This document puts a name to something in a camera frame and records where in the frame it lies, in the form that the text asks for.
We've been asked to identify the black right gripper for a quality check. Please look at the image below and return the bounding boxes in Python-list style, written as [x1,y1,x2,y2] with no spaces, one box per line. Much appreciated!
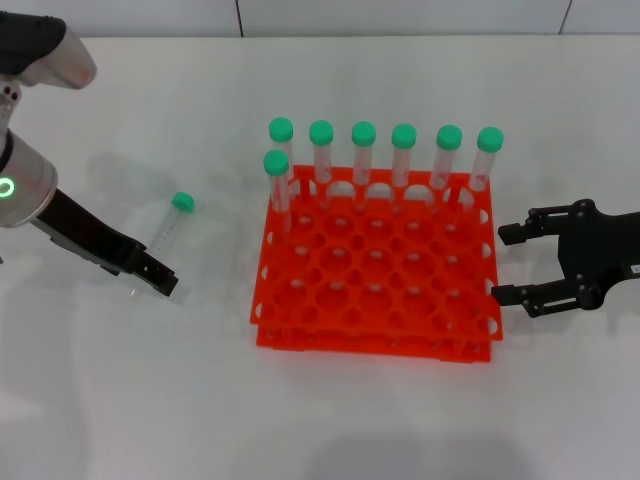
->
[491,198,640,320]

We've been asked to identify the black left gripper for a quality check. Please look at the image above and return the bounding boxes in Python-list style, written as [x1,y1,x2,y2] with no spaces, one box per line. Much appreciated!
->
[37,188,180,297]

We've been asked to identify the clear test tube green cap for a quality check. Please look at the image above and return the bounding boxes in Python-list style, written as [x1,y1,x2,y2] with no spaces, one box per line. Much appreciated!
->
[268,117,295,196]
[129,191,196,297]
[350,121,378,211]
[467,127,505,206]
[391,123,418,209]
[308,119,335,209]
[430,124,464,211]
[262,149,292,236]

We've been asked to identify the orange plastic test tube rack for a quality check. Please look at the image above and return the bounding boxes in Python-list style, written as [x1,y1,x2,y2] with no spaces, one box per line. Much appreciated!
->
[248,164,503,365]

